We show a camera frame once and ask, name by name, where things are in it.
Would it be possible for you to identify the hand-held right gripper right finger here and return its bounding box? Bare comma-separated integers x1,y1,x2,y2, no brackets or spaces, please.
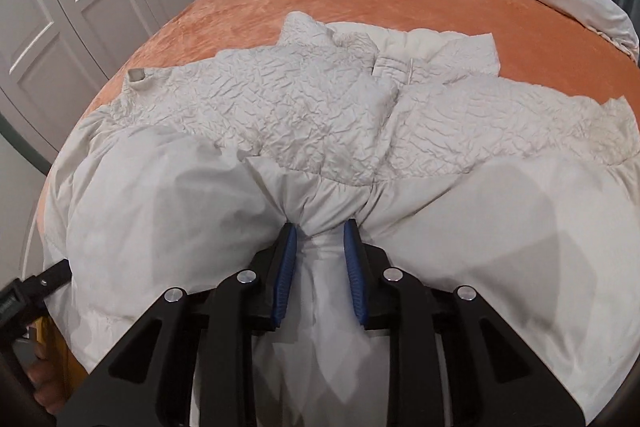
341,218,587,427

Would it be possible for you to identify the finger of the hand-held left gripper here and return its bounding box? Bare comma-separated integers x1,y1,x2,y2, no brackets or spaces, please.
34,258,71,290

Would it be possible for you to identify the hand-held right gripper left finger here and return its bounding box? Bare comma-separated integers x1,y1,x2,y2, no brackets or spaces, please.
60,222,301,427

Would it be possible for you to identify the white puffer jacket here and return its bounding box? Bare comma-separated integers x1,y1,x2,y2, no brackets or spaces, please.
37,11,640,427

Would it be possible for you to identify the person's left hand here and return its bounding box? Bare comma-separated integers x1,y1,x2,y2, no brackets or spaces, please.
24,346,72,419

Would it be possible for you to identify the white panelled wardrobe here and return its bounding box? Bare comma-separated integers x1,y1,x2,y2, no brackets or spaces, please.
0,0,261,170

